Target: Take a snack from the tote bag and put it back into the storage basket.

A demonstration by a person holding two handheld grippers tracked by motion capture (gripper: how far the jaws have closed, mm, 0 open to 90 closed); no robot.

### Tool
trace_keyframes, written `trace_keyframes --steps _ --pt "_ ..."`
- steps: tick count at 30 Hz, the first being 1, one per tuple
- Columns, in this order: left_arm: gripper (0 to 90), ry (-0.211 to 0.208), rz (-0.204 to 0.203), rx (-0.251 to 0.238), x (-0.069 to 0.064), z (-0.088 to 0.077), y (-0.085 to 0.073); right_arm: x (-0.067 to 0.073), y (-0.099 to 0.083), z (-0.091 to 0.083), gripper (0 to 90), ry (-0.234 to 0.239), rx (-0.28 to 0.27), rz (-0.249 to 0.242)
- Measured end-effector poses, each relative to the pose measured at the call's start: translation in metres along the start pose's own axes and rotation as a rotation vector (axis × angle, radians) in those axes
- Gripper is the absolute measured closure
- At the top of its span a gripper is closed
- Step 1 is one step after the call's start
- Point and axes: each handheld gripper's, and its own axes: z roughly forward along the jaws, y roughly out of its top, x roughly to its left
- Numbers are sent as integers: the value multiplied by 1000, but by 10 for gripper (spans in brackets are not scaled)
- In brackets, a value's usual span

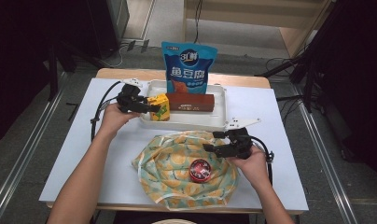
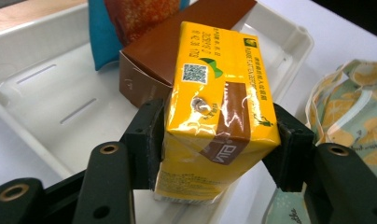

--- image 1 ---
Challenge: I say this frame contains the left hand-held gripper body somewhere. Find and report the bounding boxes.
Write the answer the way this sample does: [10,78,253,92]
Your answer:
[116,77,147,113]

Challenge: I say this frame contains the red round tin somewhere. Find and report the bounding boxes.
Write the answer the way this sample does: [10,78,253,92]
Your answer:
[188,158,213,184]

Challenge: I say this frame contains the lemon-print cloth bag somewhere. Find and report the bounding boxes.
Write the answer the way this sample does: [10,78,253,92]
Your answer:
[132,130,241,211]

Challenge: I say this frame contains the hand-held gripper cable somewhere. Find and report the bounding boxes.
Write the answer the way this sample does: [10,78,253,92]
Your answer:
[90,79,124,143]
[250,134,275,188]

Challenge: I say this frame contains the blue snack pouch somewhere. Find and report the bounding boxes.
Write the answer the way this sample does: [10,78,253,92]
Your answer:
[161,41,218,95]

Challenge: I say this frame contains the person's left hand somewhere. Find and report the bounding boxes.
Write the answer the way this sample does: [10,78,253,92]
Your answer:
[97,103,141,139]

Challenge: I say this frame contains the yellow drink carton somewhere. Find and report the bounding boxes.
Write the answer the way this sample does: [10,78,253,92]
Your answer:
[147,92,172,122]

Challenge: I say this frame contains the long brown box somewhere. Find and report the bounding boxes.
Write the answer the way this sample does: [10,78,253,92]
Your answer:
[165,92,216,113]

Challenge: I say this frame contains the metal floor rail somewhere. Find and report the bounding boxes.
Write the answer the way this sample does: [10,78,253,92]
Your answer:
[297,99,358,224]
[0,71,69,224]

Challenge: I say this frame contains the person's right hand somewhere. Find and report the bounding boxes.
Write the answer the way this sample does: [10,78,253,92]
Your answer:
[227,146,270,188]

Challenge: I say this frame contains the white plastic tray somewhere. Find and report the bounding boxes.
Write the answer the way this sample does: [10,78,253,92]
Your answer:
[139,78,229,133]

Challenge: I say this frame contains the wooden shelf unit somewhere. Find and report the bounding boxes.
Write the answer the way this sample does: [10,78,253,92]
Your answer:
[182,0,337,59]

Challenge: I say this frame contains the black cabinet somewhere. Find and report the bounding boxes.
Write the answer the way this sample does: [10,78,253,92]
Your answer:
[87,0,131,59]

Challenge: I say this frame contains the black hanging cable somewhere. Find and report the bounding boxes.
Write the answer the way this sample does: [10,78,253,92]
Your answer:
[189,0,203,44]

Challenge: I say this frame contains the left hand-held gripper cable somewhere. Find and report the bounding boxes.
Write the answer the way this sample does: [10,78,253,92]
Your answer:
[90,79,124,143]

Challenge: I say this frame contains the right hand-held gripper cable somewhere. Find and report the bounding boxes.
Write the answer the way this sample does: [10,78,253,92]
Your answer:
[250,134,275,188]

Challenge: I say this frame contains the white floor cable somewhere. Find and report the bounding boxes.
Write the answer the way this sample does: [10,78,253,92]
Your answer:
[106,43,130,69]

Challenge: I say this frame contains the black floor cables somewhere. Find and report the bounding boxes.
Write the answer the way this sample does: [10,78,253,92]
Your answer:
[265,55,302,78]

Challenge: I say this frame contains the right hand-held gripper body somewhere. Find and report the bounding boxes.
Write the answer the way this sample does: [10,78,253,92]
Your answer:
[225,117,261,161]

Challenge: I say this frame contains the black metal stand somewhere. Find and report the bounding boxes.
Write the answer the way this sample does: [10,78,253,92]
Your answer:
[46,40,101,101]
[255,0,377,113]

